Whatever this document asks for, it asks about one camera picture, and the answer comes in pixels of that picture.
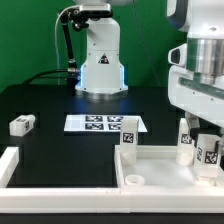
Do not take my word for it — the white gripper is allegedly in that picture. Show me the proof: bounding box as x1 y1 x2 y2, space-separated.
168 65 224 146

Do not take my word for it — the white square tabletop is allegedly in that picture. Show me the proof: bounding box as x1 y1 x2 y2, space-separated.
113 143 224 192

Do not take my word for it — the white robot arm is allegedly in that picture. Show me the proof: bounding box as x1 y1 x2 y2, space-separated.
74 0 224 136

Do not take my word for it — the white plate with markers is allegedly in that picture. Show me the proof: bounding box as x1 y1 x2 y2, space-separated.
63 114 148 133

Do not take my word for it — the white U-shaped fence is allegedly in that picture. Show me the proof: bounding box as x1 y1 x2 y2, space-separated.
0 147 224 213

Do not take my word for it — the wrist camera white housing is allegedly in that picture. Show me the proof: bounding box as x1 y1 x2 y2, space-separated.
168 44 187 67

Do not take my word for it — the black cable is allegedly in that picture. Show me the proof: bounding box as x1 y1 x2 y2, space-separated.
21 69 81 86

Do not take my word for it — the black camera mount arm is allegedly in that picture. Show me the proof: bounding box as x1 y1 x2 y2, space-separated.
59 3 113 73

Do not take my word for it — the grey cable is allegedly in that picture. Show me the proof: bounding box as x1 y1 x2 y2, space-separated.
54 5 80 84

